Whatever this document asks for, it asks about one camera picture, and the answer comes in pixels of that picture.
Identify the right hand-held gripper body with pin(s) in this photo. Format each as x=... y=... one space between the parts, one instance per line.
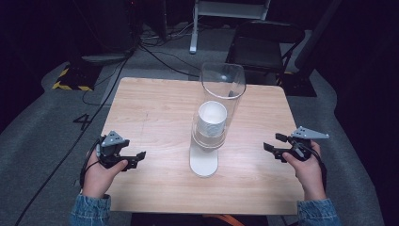
x=301 y=142

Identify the clear plastic cup dispenser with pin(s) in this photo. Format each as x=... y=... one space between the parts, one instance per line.
x=205 y=157

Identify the white paper cup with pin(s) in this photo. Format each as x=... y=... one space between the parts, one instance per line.
x=212 y=121

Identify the person's left hand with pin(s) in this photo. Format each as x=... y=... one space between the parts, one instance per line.
x=99 y=177

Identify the black folding chair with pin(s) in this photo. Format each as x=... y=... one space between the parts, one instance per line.
x=260 y=47

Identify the yellow black striped floor plate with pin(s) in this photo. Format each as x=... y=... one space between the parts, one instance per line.
x=75 y=78

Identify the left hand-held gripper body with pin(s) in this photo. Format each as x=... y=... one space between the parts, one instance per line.
x=112 y=147

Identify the person's right hand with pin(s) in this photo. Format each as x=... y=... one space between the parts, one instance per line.
x=306 y=177

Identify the white metal table frame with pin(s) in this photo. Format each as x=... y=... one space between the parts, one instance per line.
x=219 y=9

